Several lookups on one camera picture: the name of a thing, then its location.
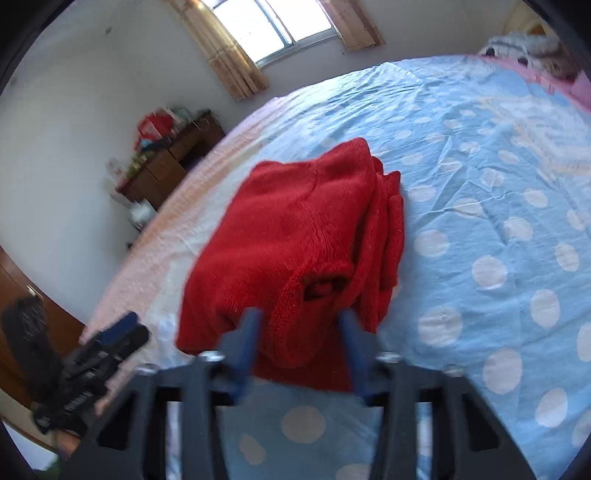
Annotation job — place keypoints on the long beige curtain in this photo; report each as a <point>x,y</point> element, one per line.
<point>226,55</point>

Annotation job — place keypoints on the grey patterned pillow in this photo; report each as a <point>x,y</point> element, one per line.
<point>531,50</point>

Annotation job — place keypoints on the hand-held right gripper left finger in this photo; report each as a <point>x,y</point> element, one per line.
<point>247,350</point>

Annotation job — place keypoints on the brown wooden door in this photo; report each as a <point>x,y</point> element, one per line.
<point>27,286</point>

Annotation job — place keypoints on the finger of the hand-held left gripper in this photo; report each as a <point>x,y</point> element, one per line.
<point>121,324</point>
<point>131,339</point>

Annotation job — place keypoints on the person's left forearm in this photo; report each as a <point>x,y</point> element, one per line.
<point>69,445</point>

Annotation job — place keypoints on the red knitted sweater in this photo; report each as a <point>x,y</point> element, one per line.
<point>300,240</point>

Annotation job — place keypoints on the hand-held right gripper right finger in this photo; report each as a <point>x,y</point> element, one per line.
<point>356,357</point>

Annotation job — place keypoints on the red bag on desk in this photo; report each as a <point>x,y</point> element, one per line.
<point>154,125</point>

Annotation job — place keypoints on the white paper bag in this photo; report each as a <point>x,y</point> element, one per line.
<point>142,213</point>

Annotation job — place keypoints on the short beige curtain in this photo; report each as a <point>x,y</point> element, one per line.
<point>358,23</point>

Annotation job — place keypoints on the bed with pastel sheet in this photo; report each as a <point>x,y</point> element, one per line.
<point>485,207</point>

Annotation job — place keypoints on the brown wooden desk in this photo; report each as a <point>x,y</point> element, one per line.
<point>161,170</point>

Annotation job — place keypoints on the window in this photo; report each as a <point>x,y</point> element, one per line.
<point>277,27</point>

